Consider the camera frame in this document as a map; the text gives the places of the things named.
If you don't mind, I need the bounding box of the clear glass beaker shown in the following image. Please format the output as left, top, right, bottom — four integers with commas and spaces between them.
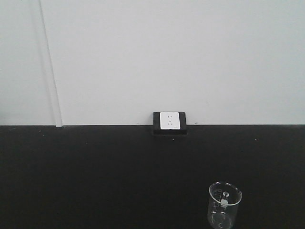
207, 181, 242, 229

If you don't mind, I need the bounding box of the black socket mounting box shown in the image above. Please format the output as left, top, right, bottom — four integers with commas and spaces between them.
153, 112, 187, 135

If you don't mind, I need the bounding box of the white power socket plate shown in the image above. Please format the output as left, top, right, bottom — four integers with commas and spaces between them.
160, 112, 180, 130

